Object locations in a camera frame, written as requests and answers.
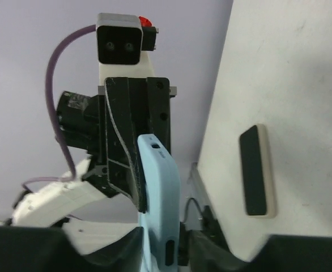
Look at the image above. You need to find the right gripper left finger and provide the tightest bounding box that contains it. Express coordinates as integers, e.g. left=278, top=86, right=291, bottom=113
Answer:
left=0, top=226, right=143, bottom=271

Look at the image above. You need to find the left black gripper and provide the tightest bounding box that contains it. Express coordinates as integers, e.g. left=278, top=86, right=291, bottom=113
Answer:
left=56, top=77, right=171, bottom=213

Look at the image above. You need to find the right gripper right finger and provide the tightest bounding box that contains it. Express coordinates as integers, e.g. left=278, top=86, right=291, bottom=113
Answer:
left=186, top=230, right=332, bottom=271

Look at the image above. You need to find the phone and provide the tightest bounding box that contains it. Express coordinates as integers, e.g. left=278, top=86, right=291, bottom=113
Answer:
left=138, top=134, right=181, bottom=271
left=239, top=124, right=276, bottom=218

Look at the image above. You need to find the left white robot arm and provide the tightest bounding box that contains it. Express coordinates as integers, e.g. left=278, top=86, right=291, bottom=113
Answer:
left=10, top=77, right=176, bottom=227

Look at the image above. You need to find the phone in cream case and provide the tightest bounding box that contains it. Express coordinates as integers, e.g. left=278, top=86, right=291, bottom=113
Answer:
left=239, top=124, right=276, bottom=218

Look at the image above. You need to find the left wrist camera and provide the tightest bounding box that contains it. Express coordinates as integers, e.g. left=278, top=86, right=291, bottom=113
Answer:
left=96, top=13, right=159, bottom=65

